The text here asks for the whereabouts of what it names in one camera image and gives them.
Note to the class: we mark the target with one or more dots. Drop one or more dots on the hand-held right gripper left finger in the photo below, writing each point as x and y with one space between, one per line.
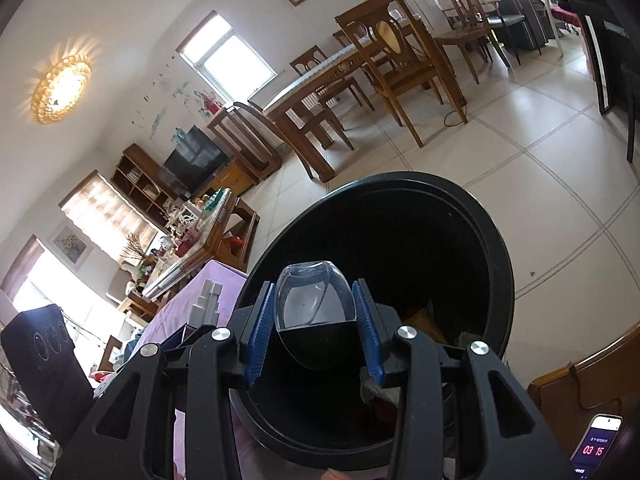
260 340

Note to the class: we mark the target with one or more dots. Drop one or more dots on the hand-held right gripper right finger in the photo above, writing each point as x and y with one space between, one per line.
370 335

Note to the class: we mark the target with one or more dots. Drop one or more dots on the clear plastic cup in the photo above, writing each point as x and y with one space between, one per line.
310 305

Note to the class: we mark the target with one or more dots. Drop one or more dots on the black trash bin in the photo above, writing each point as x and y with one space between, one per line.
400 240

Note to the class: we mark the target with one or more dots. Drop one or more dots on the person's right hand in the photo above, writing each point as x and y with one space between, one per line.
337 475

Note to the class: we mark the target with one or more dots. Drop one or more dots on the white plastic piece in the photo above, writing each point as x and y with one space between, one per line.
207 305

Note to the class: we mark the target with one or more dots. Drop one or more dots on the purple tablecloth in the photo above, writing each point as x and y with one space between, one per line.
165 320

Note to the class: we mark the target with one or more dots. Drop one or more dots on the cluttered wooden coffee table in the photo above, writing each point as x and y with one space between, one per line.
200 245

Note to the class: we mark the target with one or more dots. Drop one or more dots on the framed flower picture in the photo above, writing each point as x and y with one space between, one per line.
70 245

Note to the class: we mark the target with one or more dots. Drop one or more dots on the window blind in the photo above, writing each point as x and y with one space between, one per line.
107 215

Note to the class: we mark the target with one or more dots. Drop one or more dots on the wooden television stand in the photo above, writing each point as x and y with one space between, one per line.
230 177

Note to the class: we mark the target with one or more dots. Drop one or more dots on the black television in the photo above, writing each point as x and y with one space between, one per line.
195 160

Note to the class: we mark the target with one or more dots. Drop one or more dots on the wooden shelf unit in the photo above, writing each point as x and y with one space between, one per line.
145 185

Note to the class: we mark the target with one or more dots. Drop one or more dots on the tall wooden stand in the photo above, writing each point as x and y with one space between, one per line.
250 140

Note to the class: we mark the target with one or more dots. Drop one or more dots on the carved wooden chair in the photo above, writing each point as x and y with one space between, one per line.
575 385

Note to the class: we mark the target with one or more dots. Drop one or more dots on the smartphone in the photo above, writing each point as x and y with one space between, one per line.
597 445

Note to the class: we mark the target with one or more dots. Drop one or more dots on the wooden dining table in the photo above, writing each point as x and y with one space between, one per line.
310 85

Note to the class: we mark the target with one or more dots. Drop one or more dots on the wooden dining chair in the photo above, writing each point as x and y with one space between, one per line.
320 67
395 55
465 15

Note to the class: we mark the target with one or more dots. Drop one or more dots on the round ceiling lamp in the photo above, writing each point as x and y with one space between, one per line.
61 89

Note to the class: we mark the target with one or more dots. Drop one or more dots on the window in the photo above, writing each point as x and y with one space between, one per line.
230 60

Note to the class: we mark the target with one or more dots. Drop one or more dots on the dark grey cabinet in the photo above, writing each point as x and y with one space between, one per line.
525 20

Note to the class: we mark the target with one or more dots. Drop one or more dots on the white plastic chair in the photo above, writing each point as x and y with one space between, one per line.
552 15

